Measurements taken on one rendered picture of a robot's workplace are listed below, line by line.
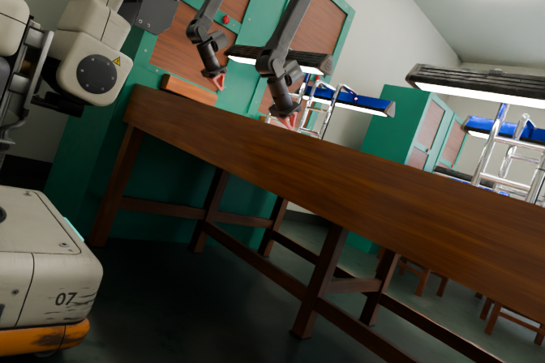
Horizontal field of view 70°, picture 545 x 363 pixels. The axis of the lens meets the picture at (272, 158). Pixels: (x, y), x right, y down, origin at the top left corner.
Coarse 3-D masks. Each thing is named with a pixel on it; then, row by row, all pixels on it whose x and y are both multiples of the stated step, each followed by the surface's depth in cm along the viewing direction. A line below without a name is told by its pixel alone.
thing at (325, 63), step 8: (232, 48) 189; (240, 48) 185; (248, 48) 181; (256, 48) 178; (232, 56) 185; (240, 56) 181; (248, 56) 177; (256, 56) 173; (288, 56) 161; (296, 56) 159; (304, 56) 156; (312, 56) 154; (320, 56) 151; (328, 56) 149; (304, 64) 153; (312, 64) 150; (320, 64) 147; (328, 64) 150; (320, 72) 153; (328, 72) 151
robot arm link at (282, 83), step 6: (270, 78) 126; (276, 78) 124; (282, 78) 124; (288, 78) 126; (270, 84) 124; (276, 84) 123; (282, 84) 124; (270, 90) 126; (276, 90) 124; (282, 90) 125
